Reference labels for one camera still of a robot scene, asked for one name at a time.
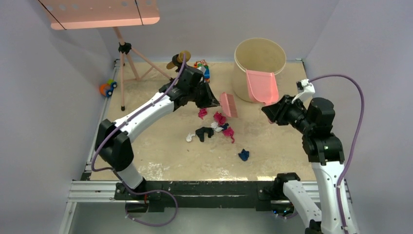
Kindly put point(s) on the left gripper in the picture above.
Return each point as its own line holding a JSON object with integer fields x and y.
{"x": 209, "y": 100}

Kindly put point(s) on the black base frame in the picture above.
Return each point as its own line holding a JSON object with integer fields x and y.
{"x": 258, "y": 195}

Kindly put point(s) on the pink music stand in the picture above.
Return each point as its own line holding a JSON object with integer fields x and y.
{"x": 85, "y": 14}

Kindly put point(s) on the pink hand brush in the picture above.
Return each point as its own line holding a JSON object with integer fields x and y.
{"x": 228, "y": 105}

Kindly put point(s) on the orange toy block set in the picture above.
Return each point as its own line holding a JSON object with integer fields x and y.
{"x": 202, "y": 65}

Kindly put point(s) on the magenta paper ball right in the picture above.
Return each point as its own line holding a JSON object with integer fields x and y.
{"x": 220, "y": 118}

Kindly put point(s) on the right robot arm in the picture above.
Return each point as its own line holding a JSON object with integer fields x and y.
{"x": 325, "y": 153}

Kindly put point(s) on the orange blue toy car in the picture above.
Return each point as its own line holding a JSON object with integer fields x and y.
{"x": 107, "y": 88}

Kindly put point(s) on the large dark paper scrap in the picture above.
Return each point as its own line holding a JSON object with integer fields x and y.
{"x": 200, "y": 133}

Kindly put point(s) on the black microphone stand toy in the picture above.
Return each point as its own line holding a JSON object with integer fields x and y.
{"x": 178, "y": 59}

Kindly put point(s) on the white paper scrap left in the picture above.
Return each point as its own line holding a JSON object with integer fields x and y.
{"x": 190, "y": 137}

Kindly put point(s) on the pink dustpan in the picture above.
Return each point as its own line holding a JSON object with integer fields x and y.
{"x": 262, "y": 87}

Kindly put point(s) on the blue paper scrap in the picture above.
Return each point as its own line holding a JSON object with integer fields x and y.
{"x": 244, "y": 155}
{"x": 225, "y": 126}

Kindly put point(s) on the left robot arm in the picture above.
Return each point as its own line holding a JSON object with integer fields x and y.
{"x": 114, "y": 138}

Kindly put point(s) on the white paper scrap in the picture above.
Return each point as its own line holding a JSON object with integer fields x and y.
{"x": 215, "y": 126}
{"x": 190, "y": 137}

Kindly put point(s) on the blue paper scrap centre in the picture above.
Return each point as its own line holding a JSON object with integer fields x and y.
{"x": 225, "y": 126}

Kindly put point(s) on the white paper scrap top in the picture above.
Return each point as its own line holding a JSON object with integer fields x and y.
{"x": 215, "y": 126}

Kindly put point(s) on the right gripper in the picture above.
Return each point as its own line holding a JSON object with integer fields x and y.
{"x": 280, "y": 117}

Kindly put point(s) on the beige round bin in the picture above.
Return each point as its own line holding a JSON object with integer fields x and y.
{"x": 257, "y": 54}

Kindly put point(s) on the pink paper scrap right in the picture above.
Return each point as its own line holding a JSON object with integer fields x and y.
{"x": 228, "y": 132}

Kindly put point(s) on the blue paper scrap bottom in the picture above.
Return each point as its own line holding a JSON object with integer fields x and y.
{"x": 244, "y": 155}

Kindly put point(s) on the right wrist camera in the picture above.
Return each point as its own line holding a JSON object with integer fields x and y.
{"x": 305, "y": 90}

